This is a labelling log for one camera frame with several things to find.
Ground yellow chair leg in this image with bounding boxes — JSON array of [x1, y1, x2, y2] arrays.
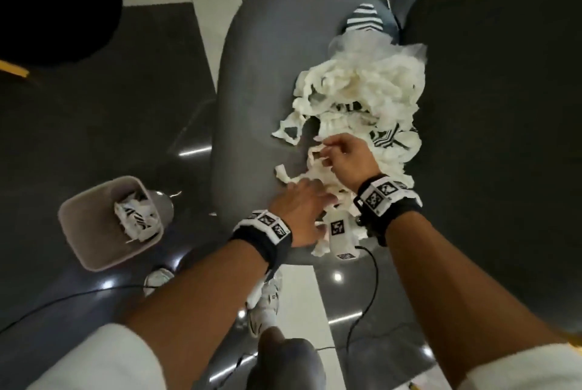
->
[[0, 59, 31, 79]]

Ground white shirt sleeve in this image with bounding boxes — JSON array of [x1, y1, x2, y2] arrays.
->
[[458, 341, 582, 390], [26, 323, 167, 390]]

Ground grey trouser leg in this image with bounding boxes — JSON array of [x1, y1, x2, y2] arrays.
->
[[247, 326, 327, 390]]

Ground white torn paper strip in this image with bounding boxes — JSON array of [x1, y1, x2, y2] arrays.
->
[[307, 143, 333, 169]]

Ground striped paper scrap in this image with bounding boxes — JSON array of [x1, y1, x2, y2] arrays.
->
[[370, 127, 417, 150]]

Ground black thin cable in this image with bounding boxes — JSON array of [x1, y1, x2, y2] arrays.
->
[[314, 245, 381, 355], [0, 284, 156, 334]]

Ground grey waste bin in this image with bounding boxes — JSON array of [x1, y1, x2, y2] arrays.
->
[[58, 176, 176, 272]]

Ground black round chair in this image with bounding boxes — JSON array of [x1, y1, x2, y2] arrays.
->
[[0, 0, 124, 70]]

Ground person's left hand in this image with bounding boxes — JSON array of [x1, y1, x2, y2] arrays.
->
[[268, 178, 340, 249]]

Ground grey rounded ottoman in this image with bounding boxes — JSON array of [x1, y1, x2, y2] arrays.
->
[[210, 0, 412, 268]]

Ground black marker wristband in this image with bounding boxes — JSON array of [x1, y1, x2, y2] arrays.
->
[[353, 174, 424, 246], [229, 210, 292, 268]]

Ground striped black white cloth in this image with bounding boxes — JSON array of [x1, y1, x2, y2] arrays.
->
[[346, 3, 385, 34]]

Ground person's right forearm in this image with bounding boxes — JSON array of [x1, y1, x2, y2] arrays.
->
[[386, 212, 570, 388]]

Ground person's left forearm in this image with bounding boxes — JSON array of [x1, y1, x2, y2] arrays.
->
[[125, 240, 270, 390]]

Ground white sneaker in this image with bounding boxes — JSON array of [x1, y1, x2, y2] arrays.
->
[[247, 269, 283, 339], [144, 267, 176, 298]]

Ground black bean bag seat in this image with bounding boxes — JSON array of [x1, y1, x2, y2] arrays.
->
[[399, 0, 582, 342]]

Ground crumpled paper scraps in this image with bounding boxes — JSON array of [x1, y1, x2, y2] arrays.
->
[[113, 191, 165, 245]]

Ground person's right hand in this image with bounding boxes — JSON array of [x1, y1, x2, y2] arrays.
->
[[318, 133, 383, 192]]

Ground pile of white paper shreds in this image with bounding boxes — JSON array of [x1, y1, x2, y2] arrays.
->
[[271, 42, 429, 259]]

